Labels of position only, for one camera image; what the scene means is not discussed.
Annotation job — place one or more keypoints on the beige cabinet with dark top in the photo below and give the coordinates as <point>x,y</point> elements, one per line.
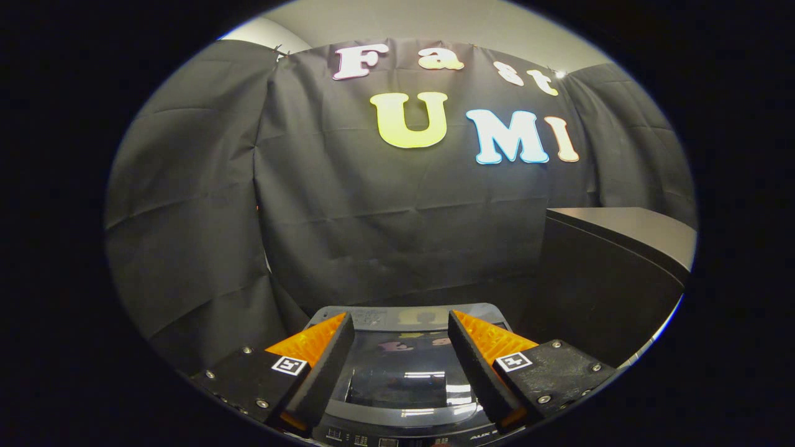
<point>596,292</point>

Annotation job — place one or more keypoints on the dark washing machine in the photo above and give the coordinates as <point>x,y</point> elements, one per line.
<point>385,316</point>

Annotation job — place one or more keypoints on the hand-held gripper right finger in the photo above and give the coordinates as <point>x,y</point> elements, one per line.
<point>475,366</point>

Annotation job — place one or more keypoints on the black backdrop cloth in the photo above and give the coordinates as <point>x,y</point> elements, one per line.
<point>341,217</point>

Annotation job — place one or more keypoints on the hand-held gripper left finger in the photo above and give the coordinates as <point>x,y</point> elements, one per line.
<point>326,366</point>

